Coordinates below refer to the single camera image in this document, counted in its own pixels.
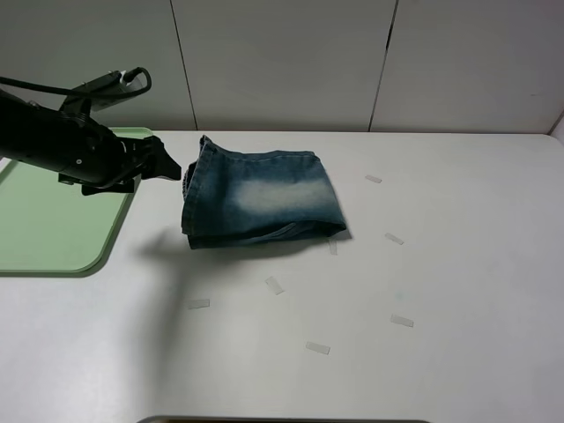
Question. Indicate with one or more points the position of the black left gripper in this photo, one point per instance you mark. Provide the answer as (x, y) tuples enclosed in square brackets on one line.
[(113, 168)]

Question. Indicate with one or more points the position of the children's blue denim shorts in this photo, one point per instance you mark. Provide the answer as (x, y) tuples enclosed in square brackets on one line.
[(236, 199)]

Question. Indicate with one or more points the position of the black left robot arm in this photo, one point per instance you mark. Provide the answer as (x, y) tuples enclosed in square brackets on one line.
[(80, 150)]

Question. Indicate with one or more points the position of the clear tape piece left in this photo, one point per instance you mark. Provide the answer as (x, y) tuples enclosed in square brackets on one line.
[(199, 303)]

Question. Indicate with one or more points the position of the clear tape piece middle tilted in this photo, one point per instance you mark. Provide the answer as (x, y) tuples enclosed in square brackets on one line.
[(274, 285)]

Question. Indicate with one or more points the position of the clear tape piece upper right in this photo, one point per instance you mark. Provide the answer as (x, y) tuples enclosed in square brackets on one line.
[(373, 178)]

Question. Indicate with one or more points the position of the clear tape piece far right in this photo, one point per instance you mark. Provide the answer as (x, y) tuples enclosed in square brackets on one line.
[(393, 238)]

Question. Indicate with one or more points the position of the clear tape piece bottom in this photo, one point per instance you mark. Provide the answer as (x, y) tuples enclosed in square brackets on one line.
[(318, 348)]

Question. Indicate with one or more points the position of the clear tape piece lower right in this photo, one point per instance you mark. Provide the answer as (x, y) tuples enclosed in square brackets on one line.
[(400, 320)]

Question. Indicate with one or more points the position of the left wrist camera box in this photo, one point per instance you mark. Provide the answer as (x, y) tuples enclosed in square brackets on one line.
[(112, 83)]

